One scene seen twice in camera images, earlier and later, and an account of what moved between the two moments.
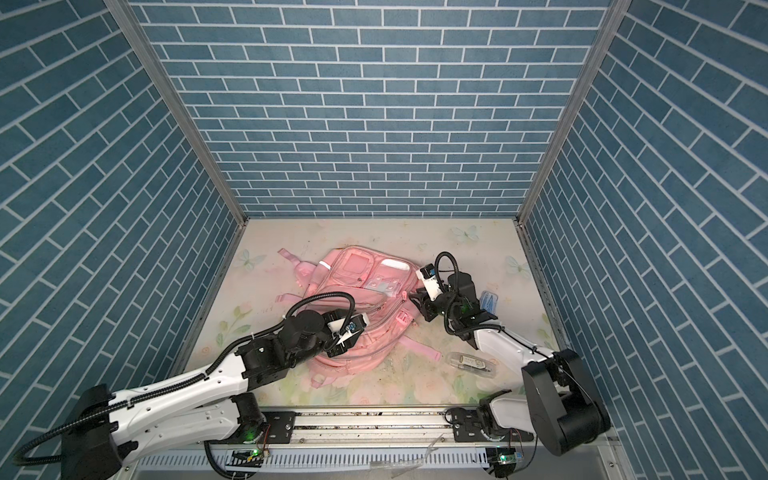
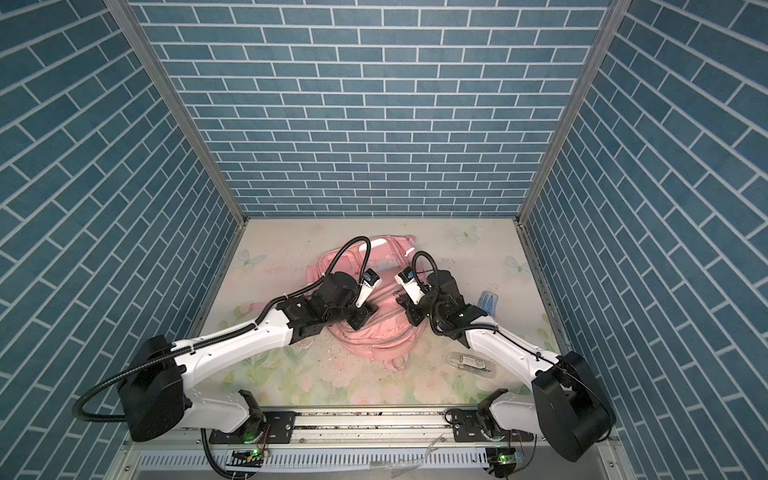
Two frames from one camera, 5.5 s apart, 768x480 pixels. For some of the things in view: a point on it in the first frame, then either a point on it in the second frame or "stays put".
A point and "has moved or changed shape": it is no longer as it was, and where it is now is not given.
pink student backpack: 378,285 has moved or changed shape
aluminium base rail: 398,444 stays put
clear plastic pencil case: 473,364 stays put
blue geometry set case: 489,301 stays put
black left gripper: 339,349 -> 364,314
